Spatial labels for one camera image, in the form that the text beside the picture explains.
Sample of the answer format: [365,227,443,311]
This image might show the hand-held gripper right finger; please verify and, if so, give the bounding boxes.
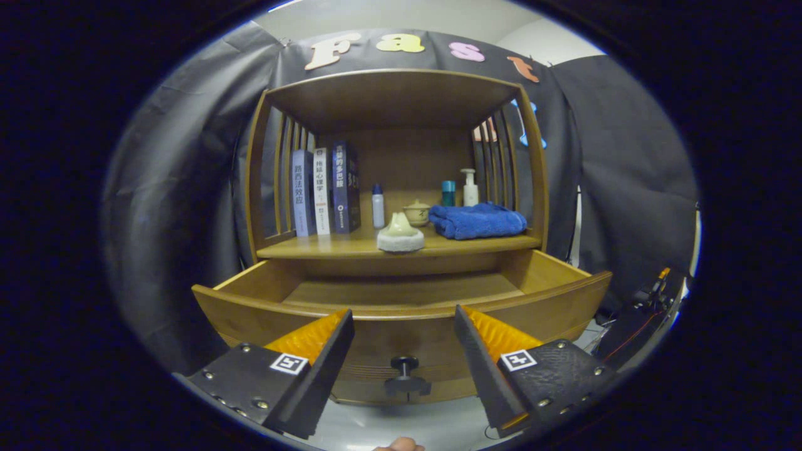
[454,304,618,439]

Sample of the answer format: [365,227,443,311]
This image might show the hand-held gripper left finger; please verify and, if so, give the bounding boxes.
[185,308,355,440]

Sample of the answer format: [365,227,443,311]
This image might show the black drawer knob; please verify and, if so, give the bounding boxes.
[383,356,432,397]

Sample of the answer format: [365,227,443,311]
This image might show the wooden drawer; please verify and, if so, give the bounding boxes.
[191,249,613,402]

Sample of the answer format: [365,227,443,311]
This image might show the cream handled scrubbing sponge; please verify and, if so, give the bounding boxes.
[377,212,425,254]

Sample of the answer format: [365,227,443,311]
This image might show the wooden countertop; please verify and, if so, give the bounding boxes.
[256,188,543,261]

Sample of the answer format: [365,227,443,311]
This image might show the wooden cabinet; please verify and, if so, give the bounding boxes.
[244,68,551,405]

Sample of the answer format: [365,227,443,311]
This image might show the blue folded towel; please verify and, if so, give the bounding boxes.
[429,201,528,241]

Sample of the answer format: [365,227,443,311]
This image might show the black device with orange part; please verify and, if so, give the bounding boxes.
[595,267,687,370]

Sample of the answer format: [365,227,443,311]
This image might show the cream lidded teacup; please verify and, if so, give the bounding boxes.
[402,199,432,227]

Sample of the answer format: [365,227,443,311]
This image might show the white book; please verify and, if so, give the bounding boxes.
[313,147,333,236]

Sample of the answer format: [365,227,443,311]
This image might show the pale blue book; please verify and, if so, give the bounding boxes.
[291,148,317,237]

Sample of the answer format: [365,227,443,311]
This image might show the dark blue book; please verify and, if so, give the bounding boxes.
[331,140,362,235]

